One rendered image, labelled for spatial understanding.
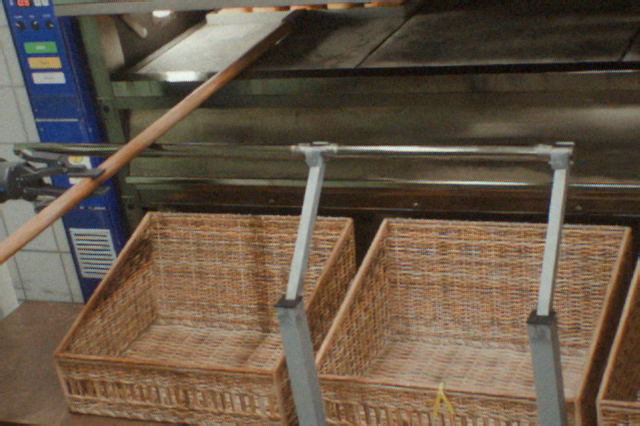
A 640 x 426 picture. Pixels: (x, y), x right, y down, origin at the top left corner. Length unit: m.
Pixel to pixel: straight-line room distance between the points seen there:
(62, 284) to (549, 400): 1.62
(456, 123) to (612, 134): 0.33
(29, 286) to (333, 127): 1.07
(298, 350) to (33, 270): 1.27
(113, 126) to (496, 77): 0.98
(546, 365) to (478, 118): 0.72
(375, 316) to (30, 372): 0.86
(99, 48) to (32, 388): 0.81
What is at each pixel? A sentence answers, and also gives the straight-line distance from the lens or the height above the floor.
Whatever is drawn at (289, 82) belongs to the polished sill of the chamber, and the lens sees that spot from 2.95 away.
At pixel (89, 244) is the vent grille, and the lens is 3.40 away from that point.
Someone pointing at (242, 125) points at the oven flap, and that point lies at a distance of 3.07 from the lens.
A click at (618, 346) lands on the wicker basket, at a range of 2.56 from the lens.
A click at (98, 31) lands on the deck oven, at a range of 3.16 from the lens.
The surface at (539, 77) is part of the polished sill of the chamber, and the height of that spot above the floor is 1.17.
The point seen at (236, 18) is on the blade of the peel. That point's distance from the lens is 3.45.
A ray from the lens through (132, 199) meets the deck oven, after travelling 3.30.
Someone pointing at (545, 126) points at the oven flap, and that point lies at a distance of 2.80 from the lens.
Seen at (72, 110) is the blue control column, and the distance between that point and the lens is 3.25.
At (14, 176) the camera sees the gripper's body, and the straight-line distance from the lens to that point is 2.64.
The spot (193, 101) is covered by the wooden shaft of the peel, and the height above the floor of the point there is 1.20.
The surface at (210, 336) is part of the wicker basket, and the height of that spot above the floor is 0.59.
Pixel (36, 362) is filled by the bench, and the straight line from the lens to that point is 3.29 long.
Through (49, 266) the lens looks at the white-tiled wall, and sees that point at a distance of 3.56.
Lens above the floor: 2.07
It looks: 24 degrees down
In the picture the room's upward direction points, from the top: 11 degrees counter-clockwise
